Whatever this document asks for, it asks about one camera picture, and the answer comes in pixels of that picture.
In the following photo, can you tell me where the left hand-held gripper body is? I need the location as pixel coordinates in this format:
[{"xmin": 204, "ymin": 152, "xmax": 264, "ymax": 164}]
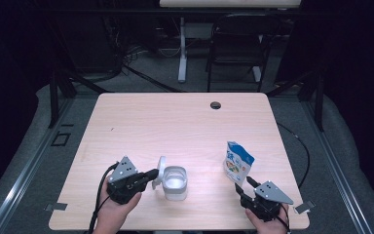
[{"xmin": 106, "ymin": 155, "xmax": 149, "ymax": 205}]

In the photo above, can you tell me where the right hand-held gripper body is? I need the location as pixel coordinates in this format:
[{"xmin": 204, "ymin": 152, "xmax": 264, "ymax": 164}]
[{"xmin": 240, "ymin": 180, "xmax": 295, "ymax": 223}]

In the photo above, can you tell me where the blue and white pouch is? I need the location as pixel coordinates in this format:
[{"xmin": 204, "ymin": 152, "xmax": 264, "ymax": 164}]
[{"xmin": 222, "ymin": 140, "xmax": 256, "ymax": 188}]

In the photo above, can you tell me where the clear jar with grey lid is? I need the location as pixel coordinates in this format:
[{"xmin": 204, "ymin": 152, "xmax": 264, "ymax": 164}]
[{"xmin": 151, "ymin": 155, "xmax": 188, "ymax": 202}]

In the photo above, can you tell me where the person's right hand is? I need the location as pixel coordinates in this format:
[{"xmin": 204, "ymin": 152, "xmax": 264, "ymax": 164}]
[{"xmin": 244, "ymin": 205, "xmax": 289, "ymax": 234}]

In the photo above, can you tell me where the person's left hand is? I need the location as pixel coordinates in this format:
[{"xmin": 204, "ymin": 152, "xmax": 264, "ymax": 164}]
[{"xmin": 93, "ymin": 184, "xmax": 143, "ymax": 234}]

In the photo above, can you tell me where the grey tape tab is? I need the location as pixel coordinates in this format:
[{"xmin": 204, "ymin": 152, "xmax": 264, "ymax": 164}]
[
  {"xmin": 44, "ymin": 202, "xmax": 68, "ymax": 213},
  {"xmin": 293, "ymin": 199, "xmax": 317, "ymax": 215}
]

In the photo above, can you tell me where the black metal stand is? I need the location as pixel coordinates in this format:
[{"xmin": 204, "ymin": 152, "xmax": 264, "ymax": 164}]
[
  {"xmin": 266, "ymin": 69, "xmax": 326, "ymax": 133},
  {"xmin": 48, "ymin": 69, "xmax": 111, "ymax": 130}
]

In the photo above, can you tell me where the white-legged desk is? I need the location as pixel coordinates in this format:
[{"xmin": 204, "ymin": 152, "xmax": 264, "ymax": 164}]
[{"xmin": 159, "ymin": 0, "xmax": 301, "ymax": 84}]

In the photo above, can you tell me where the black folding chair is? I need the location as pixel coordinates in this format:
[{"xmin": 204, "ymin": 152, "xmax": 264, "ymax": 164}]
[{"xmin": 206, "ymin": 13, "xmax": 281, "ymax": 94}]

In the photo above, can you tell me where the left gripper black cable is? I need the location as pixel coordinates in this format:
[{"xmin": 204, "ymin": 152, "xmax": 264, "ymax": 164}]
[{"xmin": 87, "ymin": 161, "xmax": 121, "ymax": 234}]

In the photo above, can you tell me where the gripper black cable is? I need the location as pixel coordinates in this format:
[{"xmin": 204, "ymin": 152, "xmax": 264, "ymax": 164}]
[
  {"xmin": 276, "ymin": 204, "xmax": 291, "ymax": 234},
  {"xmin": 87, "ymin": 161, "xmax": 121, "ymax": 234}
]

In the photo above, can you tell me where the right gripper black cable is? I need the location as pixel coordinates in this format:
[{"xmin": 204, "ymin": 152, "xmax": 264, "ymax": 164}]
[{"xmin": 276, "ymin": 204, "xmax": 291, "ymax": 234}]

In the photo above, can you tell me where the thin black floor cable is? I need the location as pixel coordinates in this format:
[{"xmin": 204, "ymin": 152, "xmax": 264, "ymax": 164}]
[{"xmin": 276, "ymin": 121, "xmax": 311, "ymax": 189}]

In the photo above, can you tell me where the aluminium floor rail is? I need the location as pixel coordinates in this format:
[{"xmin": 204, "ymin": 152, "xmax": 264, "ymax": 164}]
[
  {"xmin": 300, "ymin": 100, "xmax": 374, "ymax": 234},
  {"xmin": 0, "ymin": 97, "xmax": 76, "ymax": 234}
]

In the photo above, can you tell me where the thick black floor cable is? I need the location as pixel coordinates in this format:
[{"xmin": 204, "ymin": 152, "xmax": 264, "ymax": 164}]
[{"xmin": 123, "ymin": 63, "xmax": 187, "ymax": 94}]

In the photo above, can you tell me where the tangle of cables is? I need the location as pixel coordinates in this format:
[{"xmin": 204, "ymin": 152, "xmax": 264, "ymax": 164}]
[{"xmin": 103, "ymin": 16, "xmax": 183, "ymax": 66}]

